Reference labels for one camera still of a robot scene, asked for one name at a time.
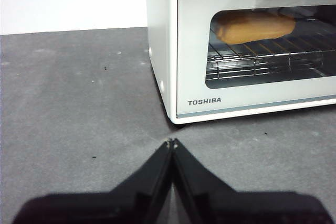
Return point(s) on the cream Toshiba toaster oven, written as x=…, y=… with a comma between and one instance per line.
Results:
x=162, y=37

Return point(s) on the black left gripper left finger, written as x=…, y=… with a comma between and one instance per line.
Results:
x=105, y=208

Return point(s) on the yellow corn cob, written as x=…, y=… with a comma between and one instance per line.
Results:
x=254, y=31

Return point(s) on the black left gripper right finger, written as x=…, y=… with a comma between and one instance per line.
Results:
x=236, y=208

